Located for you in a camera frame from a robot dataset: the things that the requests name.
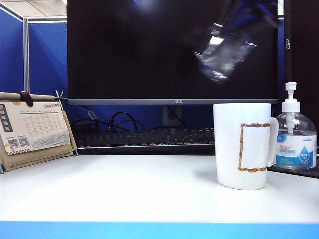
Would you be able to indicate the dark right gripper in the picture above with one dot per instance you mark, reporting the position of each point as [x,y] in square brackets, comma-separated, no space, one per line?
[266,12]

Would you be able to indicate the transparent faceted plastic cup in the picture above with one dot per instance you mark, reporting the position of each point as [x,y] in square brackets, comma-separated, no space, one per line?
[221,57]

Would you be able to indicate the white ceramic cup brown frame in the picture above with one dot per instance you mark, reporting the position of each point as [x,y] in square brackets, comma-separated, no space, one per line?
[229,149]

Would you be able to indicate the black HSD monitor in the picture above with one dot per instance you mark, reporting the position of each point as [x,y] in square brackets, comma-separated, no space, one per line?
[304,49]

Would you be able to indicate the black AOC monitor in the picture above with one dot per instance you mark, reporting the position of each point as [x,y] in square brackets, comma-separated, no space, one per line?
[124,49]

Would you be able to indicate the grey monitor stand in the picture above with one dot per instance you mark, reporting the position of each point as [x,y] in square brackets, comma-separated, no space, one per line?
[172,117]

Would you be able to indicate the clear hand sanitizer pump bottle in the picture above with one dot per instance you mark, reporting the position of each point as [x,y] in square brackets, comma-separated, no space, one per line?
[296,149]

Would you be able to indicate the black keyboard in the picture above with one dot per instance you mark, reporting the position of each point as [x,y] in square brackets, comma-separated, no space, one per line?
[139,139]

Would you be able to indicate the black mouse pad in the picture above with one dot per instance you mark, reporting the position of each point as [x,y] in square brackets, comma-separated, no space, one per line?
[299,173]

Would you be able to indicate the kraft paper desk calendar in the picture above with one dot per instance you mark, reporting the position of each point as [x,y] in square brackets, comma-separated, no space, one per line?
[37,124]

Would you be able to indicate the grey partition post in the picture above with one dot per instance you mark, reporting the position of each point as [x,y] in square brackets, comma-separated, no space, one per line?
[26,62]

